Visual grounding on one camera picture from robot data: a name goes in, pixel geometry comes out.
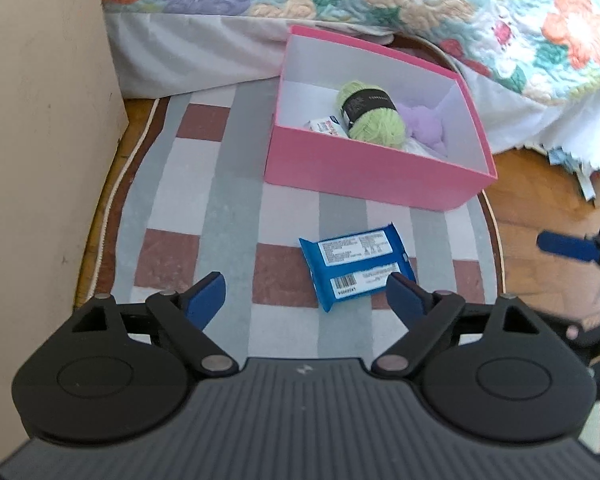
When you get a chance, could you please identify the blue snack wrapper pack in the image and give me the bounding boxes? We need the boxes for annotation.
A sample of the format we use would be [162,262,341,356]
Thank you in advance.
[299,223,416,312]

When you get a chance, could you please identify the purple plush toy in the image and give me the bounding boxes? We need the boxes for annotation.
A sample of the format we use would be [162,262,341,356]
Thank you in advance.
[396,104,448,157]

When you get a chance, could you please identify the green yarn skein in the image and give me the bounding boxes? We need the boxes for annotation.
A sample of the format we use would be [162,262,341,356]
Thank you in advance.
[336,81,406,150]

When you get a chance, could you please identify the white tissue packet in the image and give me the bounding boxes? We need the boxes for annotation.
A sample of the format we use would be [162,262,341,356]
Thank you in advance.
[304,115,349,139]

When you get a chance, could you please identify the paper scraps under bed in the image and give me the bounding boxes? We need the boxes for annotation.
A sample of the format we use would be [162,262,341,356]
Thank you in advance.
[520,142,600,208]

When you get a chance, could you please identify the striped checked rug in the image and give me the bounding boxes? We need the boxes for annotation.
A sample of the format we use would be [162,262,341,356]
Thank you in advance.
[74,34,506,361]

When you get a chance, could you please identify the pink cardboard box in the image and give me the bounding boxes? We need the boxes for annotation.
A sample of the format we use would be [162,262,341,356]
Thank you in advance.
[264,25,498,211]

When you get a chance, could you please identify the white bed skirt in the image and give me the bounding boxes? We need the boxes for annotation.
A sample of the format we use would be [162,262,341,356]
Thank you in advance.
[104,8,600,176]

